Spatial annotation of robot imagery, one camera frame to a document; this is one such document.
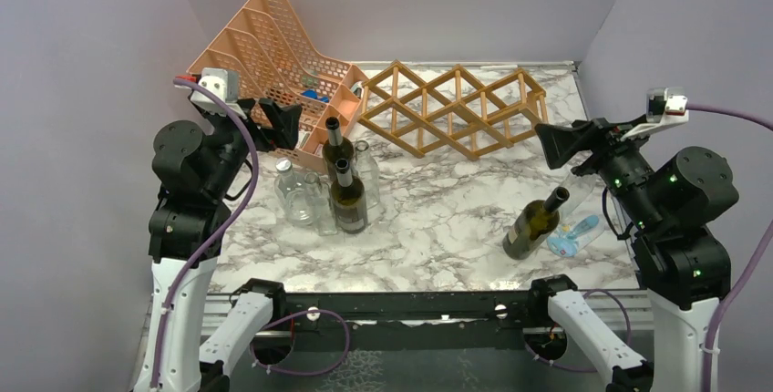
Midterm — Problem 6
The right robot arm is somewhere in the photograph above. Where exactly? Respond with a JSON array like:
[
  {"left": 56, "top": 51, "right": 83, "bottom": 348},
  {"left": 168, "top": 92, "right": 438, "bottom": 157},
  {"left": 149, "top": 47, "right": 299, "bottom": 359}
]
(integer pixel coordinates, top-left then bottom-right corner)
[{"left": 526, "top": 118, "right": 738, "bottom": 391}]

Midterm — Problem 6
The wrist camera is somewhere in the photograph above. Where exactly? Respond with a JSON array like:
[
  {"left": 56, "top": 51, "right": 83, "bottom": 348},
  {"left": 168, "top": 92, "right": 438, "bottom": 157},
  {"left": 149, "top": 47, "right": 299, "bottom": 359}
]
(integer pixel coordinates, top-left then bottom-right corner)
[
  {"left": 198, "top": 67, "right": 240, "bottom": 106},
  {"left": 646, "top": 87, "right": 688, "bottom": 124}
]

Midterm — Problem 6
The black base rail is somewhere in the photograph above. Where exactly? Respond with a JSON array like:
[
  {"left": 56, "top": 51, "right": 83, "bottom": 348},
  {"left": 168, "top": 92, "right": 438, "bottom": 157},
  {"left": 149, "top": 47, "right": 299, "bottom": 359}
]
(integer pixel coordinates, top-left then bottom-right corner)
[{"left": 250, "top": 290, "right": 568, "bottom": 361}]

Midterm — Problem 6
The clear bottle blue label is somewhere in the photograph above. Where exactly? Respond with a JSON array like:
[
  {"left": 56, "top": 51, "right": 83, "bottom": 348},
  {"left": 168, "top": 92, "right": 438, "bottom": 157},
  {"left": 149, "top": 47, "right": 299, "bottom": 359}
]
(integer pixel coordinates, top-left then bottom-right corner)
[{"left": 546, "top": 173, "right": 603, "bottom": 258}]

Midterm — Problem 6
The green wine bottle front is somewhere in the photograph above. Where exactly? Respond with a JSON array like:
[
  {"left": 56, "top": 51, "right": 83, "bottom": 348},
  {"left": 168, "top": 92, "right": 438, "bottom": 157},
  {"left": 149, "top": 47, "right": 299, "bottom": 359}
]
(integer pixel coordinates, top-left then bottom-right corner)
[{"left": 330, "top": 159, "right": 368, "bottom": 233}]

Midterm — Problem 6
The pink plastic file organizer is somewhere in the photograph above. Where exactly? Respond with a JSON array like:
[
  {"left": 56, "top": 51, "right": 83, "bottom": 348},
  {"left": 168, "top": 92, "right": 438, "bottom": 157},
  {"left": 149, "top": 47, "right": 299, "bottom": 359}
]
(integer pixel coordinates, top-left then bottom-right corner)
[{"left": 188, "top": 0, "right": 367, "bottom": 175}]

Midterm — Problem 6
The green wine bottle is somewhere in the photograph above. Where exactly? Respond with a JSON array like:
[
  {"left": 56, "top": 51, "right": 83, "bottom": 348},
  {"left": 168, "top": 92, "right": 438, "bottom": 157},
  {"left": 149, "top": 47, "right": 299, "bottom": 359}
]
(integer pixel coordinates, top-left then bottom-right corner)
[
  {"left": 502, "top": 186, "right": 570, "bottom": 260},
  {"left": 330, "top": 159, "right": 368, "bottom": 233},
  {"left": 322, "top": 116, "right": 355, "bottom": 182}
]

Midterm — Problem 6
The small clear glass bottle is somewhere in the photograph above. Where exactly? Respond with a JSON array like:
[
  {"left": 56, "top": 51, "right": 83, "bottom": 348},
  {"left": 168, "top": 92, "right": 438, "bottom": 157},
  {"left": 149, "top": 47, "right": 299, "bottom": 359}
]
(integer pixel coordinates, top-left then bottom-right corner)
[{"left": 304, "top": 171, "right": 337, "bottom": 236}]

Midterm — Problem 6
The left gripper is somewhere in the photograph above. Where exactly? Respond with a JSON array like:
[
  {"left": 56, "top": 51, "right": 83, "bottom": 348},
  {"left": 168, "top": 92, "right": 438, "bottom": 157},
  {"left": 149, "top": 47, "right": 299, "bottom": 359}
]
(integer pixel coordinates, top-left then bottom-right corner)
[{"left": 204, "top": 96, "right": 303, "bottom": 198}]

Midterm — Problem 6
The blue item in organizer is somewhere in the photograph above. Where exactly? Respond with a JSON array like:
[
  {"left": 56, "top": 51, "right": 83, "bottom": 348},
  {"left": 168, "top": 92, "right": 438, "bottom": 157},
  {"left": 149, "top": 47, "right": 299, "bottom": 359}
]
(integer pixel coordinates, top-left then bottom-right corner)
[{"left": 301, "top": 89, "right": 330, "bottom": 104}]

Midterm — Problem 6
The wooden wine rack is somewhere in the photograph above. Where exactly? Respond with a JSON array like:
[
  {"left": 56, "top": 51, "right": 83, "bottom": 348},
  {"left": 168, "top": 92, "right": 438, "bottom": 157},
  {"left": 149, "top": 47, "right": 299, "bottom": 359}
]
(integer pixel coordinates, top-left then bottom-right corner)
[{"left": 358, "top": 60, "right": 549, "bottom": 160}]

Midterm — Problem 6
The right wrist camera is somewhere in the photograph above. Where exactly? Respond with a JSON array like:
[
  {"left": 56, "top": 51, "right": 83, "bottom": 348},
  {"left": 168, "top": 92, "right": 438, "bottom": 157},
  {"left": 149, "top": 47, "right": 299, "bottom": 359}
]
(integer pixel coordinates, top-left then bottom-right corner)
[{"left": 646, "top": 87, "right": 688, "bottom": 124}]

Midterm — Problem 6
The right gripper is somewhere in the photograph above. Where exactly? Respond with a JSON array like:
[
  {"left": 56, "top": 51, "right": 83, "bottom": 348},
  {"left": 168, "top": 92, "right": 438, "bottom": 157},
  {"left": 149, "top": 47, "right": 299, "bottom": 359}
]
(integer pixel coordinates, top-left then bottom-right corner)
[{"left": 536, "top": 111, "right": 665, "bottom": 230}]

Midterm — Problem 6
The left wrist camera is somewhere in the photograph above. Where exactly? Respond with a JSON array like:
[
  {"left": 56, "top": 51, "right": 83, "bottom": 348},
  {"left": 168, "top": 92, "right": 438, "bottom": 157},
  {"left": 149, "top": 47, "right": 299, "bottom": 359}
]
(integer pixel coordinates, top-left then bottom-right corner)
[{"left": 198, "top": 67, "right": 240, "bottom": 106}]

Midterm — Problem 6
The clear bottle silver cap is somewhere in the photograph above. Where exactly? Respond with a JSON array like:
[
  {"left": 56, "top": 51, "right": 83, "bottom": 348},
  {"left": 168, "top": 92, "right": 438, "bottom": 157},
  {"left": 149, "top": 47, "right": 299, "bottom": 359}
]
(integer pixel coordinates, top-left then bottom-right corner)
[{"left": 274, "top": 157, "right": 312, "bottom": 226}]

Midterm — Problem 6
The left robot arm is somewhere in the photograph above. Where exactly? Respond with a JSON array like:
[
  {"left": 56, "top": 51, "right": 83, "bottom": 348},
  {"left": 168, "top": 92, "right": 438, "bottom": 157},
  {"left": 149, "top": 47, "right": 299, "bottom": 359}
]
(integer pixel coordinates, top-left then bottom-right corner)
[{"left": 134, "top": 98, "right": 303, "bottom": 391}]

